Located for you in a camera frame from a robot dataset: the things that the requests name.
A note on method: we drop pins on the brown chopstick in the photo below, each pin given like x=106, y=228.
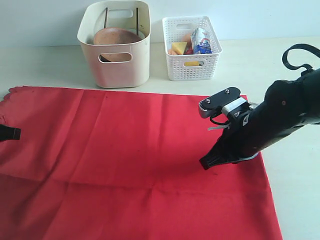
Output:
x=137, y=21
x=105, y=18

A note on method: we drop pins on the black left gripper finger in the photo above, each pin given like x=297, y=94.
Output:
x=9, y=133

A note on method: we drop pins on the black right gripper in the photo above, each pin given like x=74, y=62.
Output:
x=226, y=150

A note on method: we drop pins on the blue white milk carton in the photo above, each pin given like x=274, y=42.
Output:
x=200, y=41

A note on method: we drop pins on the orange fried chicken piece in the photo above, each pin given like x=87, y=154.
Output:
x=172, y=52

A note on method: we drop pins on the white ceramic bowl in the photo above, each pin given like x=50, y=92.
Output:
x=139, y=33

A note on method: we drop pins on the brown wooden plate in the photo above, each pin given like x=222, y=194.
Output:
x=115, y=36

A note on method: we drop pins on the cream plastic tub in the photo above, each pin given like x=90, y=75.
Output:
x=121, y=14

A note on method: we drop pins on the white perforated plastic basket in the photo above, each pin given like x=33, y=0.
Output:
x=174, y=28

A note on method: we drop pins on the yellow lemon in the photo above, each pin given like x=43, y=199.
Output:
x=191, y=64

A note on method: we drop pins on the red sausage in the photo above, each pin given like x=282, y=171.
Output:
x=188, y=49

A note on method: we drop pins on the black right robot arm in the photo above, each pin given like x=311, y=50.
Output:
x=288, y=105

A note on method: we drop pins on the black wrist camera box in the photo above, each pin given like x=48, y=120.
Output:
x=212, y=106

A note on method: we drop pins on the brown egg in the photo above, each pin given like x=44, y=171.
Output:
x=186, y=38

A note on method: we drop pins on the yellow cheese wedge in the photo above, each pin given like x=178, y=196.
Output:
x=179, y=47

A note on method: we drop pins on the red scalloped cloth mat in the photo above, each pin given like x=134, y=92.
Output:
x=116, y=165

